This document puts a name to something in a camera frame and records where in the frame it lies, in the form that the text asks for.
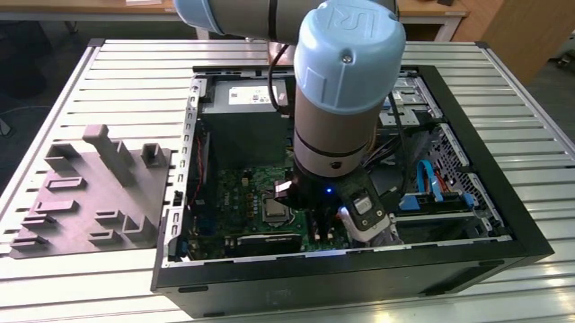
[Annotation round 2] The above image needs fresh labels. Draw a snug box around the silver CPU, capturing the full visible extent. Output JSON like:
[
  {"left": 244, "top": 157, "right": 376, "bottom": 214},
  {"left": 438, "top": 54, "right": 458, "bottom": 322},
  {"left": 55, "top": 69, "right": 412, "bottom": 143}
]
[{"left": 263, "top": 198, "right": 291, "bottom": 218}]

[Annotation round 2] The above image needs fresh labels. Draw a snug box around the CPU socket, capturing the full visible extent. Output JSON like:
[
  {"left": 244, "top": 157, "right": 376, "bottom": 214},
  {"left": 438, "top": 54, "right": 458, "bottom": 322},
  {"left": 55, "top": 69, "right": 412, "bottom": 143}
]
[{"left": 259, "top": 193, "right": 296, "bottom": 227}]

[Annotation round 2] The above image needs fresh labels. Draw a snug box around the black graphics card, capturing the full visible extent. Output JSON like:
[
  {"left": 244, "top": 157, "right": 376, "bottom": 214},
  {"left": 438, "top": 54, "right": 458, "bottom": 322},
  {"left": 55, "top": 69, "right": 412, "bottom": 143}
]
[{"left": 224, "top": 231, "right": 304, "bottom": 256}]

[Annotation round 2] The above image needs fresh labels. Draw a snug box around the green motherboard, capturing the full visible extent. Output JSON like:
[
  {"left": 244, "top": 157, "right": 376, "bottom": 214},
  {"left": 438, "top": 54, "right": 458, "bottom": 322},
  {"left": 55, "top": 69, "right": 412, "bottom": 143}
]
[{"left": 183, "top": 164, "right": 360, "bottom": 256}]

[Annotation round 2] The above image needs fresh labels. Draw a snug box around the blue disk carrier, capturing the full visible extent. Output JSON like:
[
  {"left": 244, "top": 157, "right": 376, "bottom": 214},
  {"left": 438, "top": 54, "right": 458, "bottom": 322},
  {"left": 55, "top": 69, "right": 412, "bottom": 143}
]
[{"left": 398, "top": 191, "right": 475, "bottom": 213}]

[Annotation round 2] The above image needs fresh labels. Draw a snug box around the grey power supply unit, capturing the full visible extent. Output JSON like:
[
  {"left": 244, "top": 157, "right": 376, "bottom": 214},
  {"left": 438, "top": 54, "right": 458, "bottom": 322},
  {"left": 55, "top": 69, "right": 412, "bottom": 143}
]
[{"left": 196, "top": 77, "right": 298, "bottom": 169}]

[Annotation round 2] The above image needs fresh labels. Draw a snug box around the black PC case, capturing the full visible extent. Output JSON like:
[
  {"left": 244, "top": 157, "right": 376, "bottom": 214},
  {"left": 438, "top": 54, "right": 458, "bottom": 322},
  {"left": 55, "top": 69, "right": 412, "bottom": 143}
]
[{"left": 150, "top": 63, "right": 555, "bottom": 319}]

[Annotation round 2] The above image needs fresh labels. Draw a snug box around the metal drive cage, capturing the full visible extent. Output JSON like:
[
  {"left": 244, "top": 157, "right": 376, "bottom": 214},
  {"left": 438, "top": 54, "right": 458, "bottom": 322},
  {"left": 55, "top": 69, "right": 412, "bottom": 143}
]
[{"left": 379, "top": 75, "right": 446, "bottom": 135}]

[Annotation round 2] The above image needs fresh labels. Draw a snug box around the metal disk bay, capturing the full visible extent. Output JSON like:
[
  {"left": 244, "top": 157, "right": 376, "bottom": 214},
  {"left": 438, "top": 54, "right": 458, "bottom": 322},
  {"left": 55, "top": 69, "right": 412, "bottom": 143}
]
[{"left": 390, "top": 193, "right": 514, "bottom": 245}]

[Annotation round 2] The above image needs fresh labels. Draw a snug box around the grey parts rack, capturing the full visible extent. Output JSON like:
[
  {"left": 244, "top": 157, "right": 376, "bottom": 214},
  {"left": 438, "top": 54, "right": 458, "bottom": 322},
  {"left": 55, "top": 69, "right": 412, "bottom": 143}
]
[{"left": 8, "top": 123, "right": 179, "bottom": 260}]

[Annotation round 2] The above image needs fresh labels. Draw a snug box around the wooden cabinet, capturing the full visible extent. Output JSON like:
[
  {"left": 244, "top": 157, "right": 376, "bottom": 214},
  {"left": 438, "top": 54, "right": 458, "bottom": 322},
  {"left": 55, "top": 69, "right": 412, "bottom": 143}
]
[{"left": 451, "top": 0, "right": 575, "bottom": 87}]

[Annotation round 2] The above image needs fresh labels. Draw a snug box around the wooden desk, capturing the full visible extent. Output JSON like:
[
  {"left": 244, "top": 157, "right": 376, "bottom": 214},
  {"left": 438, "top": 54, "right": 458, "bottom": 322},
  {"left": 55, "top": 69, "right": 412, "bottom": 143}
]
[{"left": 0, "top": 0, "right": 471, "bottom": 43}]

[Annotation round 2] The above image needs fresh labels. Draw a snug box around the black camera bracket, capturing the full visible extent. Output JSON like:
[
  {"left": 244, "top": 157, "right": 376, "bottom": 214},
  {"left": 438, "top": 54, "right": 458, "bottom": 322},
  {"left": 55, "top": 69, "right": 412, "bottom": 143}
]
[{"left": 335, "top": 167, "right": 387, "bottom": 233}]

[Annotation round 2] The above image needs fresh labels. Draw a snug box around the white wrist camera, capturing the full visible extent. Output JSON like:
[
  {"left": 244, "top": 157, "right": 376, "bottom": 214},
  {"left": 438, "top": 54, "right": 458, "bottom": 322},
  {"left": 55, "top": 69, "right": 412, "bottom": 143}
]
[{"left": 336, "top": 198, "right": 392, "bottom": 242}]

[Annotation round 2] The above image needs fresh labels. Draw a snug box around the red wire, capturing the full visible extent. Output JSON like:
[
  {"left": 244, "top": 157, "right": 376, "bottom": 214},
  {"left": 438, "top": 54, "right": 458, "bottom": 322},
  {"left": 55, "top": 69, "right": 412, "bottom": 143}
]
[{"left": 186, "top": 134, "right": 204, "bottom": 208}]

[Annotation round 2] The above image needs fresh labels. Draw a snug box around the blue flat data cable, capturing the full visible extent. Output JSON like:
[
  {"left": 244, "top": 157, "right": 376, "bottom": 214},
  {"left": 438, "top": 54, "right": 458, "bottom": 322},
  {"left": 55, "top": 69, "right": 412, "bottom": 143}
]
[{"left": 417, "top": 159, "right": 446, "bottom": 203}]

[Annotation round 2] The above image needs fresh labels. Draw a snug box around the black cable bundle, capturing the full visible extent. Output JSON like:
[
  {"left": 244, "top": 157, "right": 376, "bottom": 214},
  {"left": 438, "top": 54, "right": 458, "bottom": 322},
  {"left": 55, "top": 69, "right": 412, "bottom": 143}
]
[{"left": 363, "top": 122, "right": 439, "bottom": 169}]

